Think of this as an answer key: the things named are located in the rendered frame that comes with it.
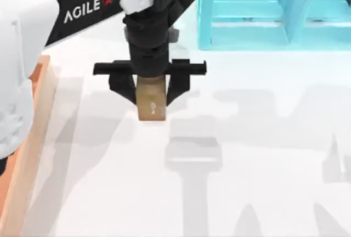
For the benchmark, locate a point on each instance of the brown book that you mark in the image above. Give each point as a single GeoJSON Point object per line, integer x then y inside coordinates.
{"type": "Point", "coordinates": [151, 102]}

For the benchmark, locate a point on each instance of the shallow salmon-coloured box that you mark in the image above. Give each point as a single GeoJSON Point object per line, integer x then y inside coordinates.
{"type": "Point", "coordinates": [41, 105]}

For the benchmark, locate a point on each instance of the light blue rack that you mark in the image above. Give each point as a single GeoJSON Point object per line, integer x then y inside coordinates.
{"type": "Point", "coordinates": [246, 9]}

